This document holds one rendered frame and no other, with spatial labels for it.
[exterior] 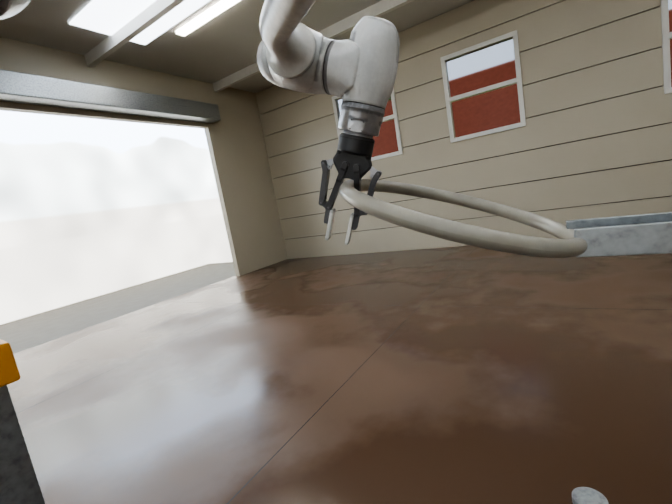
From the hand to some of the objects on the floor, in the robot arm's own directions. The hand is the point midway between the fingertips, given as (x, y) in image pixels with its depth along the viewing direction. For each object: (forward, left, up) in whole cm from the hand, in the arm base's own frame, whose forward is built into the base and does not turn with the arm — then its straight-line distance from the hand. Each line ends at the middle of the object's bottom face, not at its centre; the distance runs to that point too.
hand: (339, 227), depth 82 cm
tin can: (+55, -43, -116) cm, 136 cm away
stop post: (-53, +56, -118) cm, 141 cm away
